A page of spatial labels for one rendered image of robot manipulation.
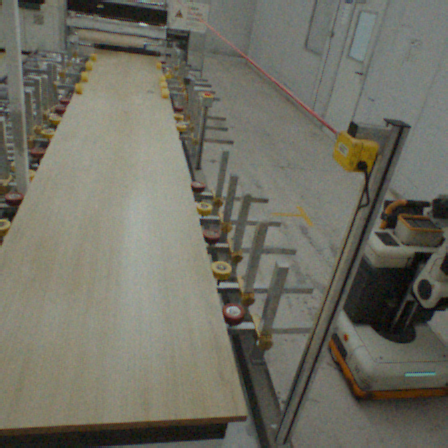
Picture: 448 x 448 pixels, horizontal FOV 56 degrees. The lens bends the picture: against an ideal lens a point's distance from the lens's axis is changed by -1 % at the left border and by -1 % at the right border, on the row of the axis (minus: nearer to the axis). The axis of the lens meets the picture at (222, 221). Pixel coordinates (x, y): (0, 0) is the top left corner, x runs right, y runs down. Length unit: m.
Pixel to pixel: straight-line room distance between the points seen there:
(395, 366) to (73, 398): 1.76
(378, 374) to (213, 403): 1.38
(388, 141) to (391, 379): 1.83
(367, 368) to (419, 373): 0.29
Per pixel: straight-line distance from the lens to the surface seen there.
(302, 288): 1.85
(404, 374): 2.57
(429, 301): 2.33
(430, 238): 2.54
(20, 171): 2.19
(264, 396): 1.55
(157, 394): 1.24
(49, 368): 1.31
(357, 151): 0.83
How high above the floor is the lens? 1.88
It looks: 29 degrees down
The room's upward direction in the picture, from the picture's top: 10 degrees clockwise
